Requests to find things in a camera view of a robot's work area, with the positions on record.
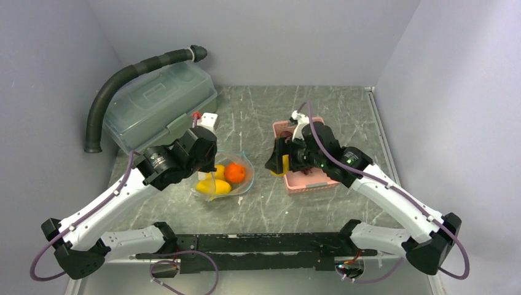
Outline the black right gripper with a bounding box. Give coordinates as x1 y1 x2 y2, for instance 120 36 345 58
265 135 326 174

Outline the pink plastic basket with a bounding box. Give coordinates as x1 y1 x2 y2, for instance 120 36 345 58
272 117 339 194

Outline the yellow mango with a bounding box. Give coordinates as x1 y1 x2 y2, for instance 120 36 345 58
195 179 232 195

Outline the orange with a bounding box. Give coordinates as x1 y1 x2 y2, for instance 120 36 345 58
225 162 246 184

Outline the clear zip top bag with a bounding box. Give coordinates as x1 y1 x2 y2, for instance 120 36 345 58
190 150 255 202

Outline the dark red round fruit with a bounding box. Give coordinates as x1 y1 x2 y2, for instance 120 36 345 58
279 130 292 141

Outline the dark red grape bunch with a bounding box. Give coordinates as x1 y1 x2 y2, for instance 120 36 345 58
299 167 315 175

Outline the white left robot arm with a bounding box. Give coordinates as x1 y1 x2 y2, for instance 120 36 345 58
41 125 217 280

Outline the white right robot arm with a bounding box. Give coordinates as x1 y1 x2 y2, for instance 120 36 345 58
265 122 461 275

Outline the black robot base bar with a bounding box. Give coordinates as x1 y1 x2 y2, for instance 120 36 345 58
136 232 377 274

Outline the yellow fruit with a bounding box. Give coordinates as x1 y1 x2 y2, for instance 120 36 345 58
210 164 226 181

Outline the translucent green storage box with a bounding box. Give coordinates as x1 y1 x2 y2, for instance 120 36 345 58
103 61 217 154

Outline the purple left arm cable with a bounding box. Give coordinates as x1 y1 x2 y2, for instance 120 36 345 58
29 114 202 283

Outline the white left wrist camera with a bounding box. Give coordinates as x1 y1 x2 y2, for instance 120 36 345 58
192 112 219 133

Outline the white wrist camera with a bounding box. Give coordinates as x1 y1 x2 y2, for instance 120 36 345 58
192 112 219 133
289 110 310 141

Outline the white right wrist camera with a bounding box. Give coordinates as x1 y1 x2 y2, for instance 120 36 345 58
289 110 310 141

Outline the black corrugated hose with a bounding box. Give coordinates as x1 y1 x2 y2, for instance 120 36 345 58
84 45 208 154

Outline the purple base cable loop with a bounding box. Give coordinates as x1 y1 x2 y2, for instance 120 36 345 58
149 251 217 295

